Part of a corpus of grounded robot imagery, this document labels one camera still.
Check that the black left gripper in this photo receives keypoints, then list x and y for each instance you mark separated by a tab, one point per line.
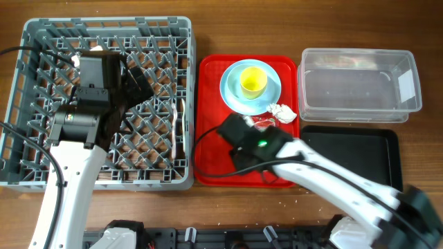
128	82

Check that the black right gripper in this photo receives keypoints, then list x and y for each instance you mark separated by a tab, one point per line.
236	155

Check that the red snack wrapper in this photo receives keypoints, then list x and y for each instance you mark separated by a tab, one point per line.
259	123

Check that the white plastic fork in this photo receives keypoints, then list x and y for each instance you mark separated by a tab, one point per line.
174	130

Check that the white napkin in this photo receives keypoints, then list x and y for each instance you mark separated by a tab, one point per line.
282	113

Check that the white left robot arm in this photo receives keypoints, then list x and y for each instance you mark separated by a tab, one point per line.
81	133

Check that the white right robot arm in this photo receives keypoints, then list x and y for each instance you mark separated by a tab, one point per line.
377	216

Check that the grey dishwasher rack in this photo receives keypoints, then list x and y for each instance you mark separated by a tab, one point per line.
165	50

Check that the black waste tray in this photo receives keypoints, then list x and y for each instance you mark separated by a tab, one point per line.
371	153

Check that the red plastic tray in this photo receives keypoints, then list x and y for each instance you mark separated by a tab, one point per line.
211	155

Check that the mint green bowl on plate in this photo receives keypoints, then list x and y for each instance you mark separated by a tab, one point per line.
270	95

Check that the yellow plastic cup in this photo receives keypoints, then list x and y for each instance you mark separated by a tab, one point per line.
253	82

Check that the light blue plate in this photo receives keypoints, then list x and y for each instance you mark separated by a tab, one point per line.
244	108

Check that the clear plastic bin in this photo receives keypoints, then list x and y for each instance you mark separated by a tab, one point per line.
358	85

